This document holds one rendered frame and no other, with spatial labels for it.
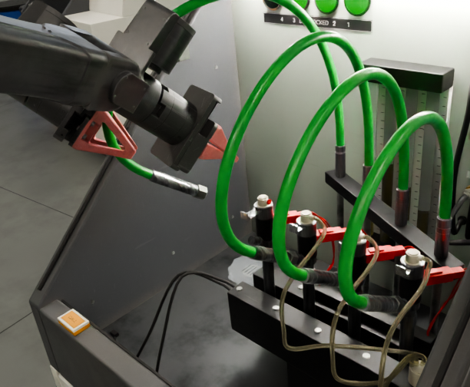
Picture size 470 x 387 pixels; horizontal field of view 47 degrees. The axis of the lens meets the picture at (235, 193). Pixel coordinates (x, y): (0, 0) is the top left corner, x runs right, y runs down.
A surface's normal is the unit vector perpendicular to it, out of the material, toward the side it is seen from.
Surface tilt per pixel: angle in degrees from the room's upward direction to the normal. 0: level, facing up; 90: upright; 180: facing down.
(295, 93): 90
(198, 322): 0
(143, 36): 52
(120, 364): 0
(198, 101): 46
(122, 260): 90
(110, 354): 0
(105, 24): 90
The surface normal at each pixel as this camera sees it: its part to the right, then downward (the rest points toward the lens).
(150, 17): -0.21, -0.16
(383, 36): -0.69, 0.39
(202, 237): 0.72, 0.27
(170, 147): -0.68, -0.39
